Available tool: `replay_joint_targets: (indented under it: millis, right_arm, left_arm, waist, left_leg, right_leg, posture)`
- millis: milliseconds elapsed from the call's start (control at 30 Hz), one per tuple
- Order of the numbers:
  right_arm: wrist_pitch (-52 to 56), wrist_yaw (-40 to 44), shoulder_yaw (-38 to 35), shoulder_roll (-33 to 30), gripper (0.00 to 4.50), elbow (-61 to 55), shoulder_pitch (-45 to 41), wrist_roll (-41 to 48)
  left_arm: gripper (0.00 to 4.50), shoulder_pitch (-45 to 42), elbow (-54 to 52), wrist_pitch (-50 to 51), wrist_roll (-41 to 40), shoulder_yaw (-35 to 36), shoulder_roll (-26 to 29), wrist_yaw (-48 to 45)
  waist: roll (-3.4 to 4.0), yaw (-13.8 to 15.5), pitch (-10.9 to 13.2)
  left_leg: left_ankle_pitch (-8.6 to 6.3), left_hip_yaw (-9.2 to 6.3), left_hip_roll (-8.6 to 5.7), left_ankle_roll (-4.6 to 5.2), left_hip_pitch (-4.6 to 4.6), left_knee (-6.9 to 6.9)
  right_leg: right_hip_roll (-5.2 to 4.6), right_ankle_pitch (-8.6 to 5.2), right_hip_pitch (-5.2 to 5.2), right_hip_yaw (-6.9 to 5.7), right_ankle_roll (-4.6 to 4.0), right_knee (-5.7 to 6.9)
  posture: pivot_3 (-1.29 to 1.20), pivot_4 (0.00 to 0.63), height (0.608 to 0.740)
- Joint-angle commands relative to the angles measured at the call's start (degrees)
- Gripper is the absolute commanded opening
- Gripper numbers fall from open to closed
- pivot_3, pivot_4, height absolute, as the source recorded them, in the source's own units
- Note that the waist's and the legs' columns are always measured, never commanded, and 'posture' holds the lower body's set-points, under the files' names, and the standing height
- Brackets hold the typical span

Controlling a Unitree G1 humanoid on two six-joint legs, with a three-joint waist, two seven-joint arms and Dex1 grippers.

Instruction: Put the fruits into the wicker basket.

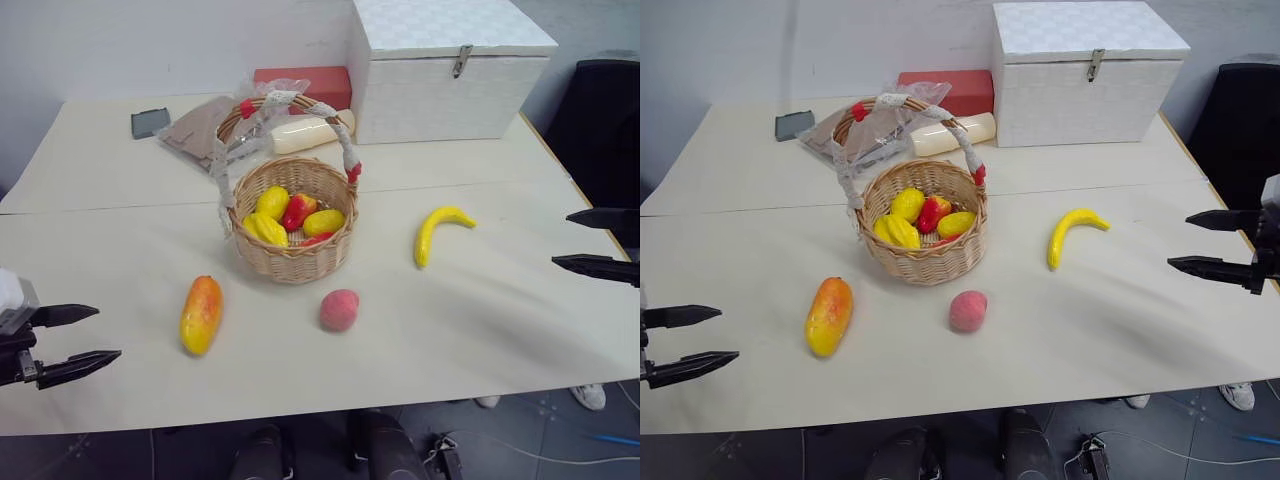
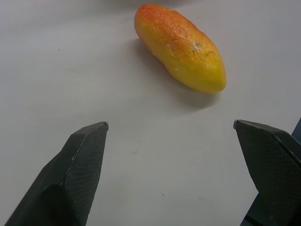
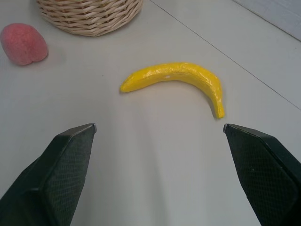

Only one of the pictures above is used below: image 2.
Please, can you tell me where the orange yellow mango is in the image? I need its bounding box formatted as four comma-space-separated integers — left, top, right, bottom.
134, 4, 227, 94

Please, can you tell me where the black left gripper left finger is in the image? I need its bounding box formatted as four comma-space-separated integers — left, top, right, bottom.
4, 121, 109, 226

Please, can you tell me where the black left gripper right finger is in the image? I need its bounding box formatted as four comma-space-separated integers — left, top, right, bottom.
233, 119, 301, 226

